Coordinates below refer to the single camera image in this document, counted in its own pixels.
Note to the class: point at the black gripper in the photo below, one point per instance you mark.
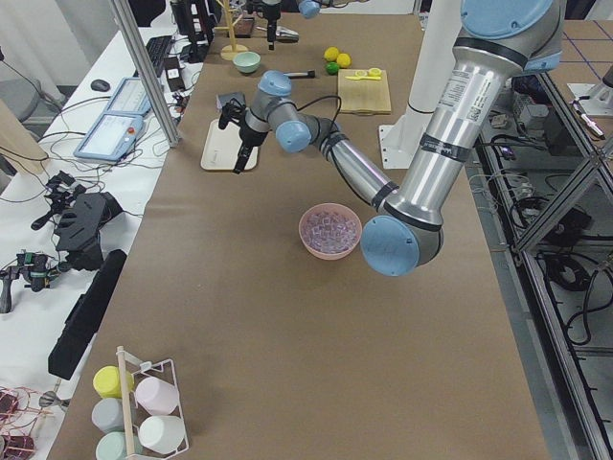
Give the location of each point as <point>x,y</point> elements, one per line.
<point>271,21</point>
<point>249,133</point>

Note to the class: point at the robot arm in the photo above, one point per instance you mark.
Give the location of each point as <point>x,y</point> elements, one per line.
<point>498,40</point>

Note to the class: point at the steel ice scoop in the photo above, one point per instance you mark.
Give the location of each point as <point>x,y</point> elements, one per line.
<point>285,35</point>

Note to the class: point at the wooden cup tree stand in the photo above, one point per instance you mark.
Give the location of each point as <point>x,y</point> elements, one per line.
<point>232,17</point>

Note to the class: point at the pink bowl of ice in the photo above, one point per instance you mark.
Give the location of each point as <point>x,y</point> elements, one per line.
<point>330,231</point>

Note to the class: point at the white cup rack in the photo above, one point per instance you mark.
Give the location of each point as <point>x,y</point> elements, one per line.
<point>132,371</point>

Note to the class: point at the pink cup in rack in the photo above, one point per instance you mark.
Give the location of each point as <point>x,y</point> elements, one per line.
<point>156,396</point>

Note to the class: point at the yellow cup in rack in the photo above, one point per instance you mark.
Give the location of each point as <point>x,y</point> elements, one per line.
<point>106,382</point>

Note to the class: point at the white cup in rack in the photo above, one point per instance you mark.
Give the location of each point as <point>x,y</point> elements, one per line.
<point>162,434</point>

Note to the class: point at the grey cup in rack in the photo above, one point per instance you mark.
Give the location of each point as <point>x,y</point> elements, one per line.
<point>108,416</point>

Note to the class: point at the mint cup in rack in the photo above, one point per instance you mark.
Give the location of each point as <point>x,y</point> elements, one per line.
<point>111,446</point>

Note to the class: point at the cream rabbit tray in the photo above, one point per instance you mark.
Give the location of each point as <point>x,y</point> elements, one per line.
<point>220,153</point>

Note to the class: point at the mint green bowl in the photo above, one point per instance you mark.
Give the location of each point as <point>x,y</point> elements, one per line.
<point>247,62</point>

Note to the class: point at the grey folded cloth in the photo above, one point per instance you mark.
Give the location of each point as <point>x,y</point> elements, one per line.
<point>229,99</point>

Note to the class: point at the steel muddler black tip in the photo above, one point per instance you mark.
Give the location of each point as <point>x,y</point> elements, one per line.
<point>310,74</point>

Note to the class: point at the yellow lemon upper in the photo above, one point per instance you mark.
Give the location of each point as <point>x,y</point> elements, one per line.
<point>331,54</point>

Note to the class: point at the yellow lemon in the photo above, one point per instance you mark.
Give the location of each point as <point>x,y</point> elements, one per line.
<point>344,60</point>
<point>331,54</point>

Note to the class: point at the green lime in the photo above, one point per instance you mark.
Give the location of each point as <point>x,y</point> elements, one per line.
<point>332,68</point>

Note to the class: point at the yellow lemon lower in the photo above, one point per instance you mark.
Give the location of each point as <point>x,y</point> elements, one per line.
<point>344,60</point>

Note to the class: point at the black monitor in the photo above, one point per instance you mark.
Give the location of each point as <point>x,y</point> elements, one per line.
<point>194,21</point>

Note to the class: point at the yellow plastic knife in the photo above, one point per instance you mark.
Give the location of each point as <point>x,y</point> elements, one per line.
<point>363,78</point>

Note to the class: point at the wooden cutting board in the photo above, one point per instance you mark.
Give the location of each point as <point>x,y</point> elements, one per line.
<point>363,97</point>

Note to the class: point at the black keyboard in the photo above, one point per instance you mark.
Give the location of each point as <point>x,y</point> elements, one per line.
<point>158,48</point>

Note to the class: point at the upper teach pendant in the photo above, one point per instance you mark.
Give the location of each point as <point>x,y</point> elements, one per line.
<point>130,98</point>

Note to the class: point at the teach pendant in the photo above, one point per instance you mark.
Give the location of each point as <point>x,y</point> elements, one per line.
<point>110,138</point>
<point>130,98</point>

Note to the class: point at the lower teach pendant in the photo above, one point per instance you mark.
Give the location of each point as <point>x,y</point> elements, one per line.
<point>110,138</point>

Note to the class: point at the computer mouse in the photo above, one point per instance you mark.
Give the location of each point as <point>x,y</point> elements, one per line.
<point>99,85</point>

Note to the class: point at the black speaker bar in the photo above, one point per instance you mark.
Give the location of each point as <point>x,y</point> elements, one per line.
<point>85,318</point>

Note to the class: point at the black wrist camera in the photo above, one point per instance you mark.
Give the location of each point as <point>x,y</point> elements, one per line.
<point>231,113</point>
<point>253,6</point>

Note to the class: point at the aluminium frame post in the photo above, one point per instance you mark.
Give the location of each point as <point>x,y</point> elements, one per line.
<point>128,27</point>

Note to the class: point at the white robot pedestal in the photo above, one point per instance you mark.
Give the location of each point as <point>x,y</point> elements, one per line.
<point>399,142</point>

